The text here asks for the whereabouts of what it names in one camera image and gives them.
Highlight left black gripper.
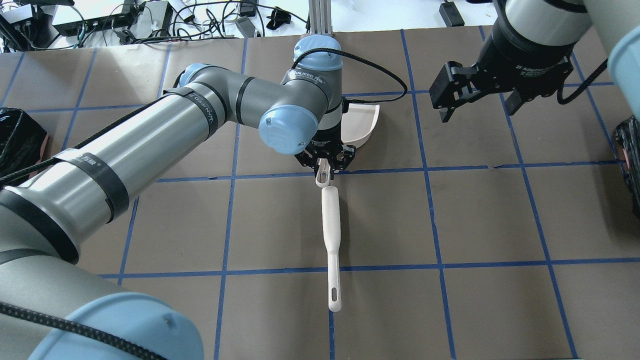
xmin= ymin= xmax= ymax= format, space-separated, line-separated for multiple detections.
xmin=294 ymin=127 xmax=357 ymax=176

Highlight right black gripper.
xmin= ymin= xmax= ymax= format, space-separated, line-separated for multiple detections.
xmin=429 ymin=25 xmax=574 ymax=123

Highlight white hand brush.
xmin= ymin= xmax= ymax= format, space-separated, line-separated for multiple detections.
xmin=321 ymin=186 xmax=342 ymax=313

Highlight white dustpan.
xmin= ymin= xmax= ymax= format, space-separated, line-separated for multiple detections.
xmin=315 ymin=104 xmax=380 ymax=188

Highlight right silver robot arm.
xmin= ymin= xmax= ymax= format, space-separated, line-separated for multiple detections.
xmin=429 ymin=0 xmax=639 ymax=123

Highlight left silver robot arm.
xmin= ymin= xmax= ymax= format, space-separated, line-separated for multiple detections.
xmin=1 ymin=34 xmax=355 ymax=360

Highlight black bag lined bin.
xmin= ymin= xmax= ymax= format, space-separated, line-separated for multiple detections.
xmin=614 ymin=116 xmax=640 ymax=218

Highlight black power adapter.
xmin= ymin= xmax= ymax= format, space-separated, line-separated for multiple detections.
xmin=438 ymin=0 xmax=466 ymax=28

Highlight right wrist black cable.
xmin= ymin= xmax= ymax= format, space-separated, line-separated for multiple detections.
xmin=556 ymin=59 xmax=610 ymax=106

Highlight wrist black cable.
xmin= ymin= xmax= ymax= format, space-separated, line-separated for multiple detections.
xmin=291 ymin=48 xmax=409 ymax=103
xmin=556 ymin=59 xmax=610 ymax=106

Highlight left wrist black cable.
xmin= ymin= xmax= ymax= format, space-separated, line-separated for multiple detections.
xmin=291 ymin=48 xmax=409 ymax=103

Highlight aluminium frame post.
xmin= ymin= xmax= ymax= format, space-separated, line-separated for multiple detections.
xmin=307 ymin=0 xmax=334 ymax=36

